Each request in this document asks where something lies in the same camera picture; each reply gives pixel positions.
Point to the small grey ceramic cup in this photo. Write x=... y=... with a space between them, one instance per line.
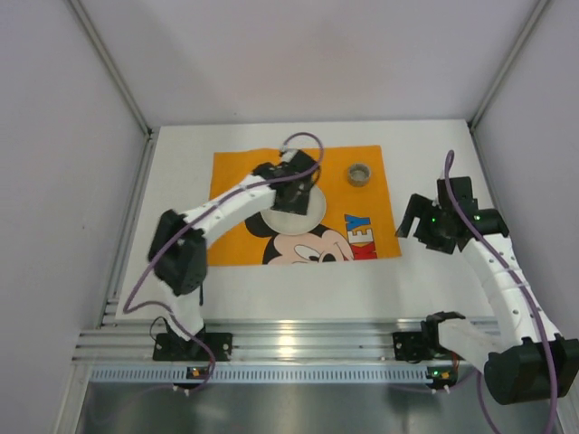
x=359 y=174

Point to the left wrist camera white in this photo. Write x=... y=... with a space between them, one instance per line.
x=287 y=154

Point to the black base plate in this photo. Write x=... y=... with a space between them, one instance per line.
x=169 y=347
x=411 y=347

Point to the slotted grey cable duct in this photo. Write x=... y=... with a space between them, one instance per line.
x=306 y=374

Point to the cream round plate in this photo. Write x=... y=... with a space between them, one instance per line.
x=295 y=224

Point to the aluminium mounting rail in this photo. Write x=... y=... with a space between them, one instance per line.
x=282 y=341

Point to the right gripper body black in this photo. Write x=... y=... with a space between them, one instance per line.
x=425 y=224

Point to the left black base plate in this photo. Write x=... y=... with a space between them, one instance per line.
x=169 y=347

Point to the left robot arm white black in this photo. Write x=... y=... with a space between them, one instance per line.
x=178 y=254

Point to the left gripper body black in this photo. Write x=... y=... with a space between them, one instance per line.
x=296 y=202

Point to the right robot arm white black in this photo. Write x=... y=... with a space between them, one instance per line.
x=529 y=359

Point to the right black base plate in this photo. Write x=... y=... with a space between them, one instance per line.
x=411 y=347

